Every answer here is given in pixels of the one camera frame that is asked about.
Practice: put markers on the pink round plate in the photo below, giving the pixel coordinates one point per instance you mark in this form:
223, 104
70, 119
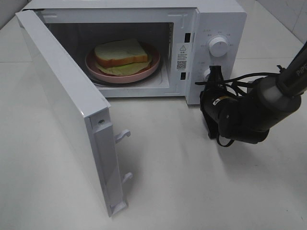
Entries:
98, 75

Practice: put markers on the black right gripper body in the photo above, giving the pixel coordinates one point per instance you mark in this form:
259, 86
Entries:
214, 98

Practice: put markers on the white upper power knob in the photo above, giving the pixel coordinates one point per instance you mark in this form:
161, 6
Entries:
218, 46

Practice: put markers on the white bread lettuce sandwich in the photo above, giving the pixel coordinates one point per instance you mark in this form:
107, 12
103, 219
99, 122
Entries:
121, 58

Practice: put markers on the white microwave door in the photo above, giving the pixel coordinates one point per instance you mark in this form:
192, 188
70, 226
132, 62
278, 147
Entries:
80, 109

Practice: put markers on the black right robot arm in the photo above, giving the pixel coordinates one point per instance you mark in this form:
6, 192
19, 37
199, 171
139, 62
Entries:
245, 108

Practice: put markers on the white microwave oven body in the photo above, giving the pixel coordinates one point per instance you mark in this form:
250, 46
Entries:
179, 29

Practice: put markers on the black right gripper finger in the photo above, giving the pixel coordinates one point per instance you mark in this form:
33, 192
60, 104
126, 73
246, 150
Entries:
212, 127
215, 73

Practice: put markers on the white timer knob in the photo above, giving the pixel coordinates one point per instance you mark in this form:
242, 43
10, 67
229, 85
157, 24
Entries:
206, 74

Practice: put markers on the glass microwave turntable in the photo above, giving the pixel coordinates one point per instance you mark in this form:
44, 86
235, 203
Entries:
152, 80

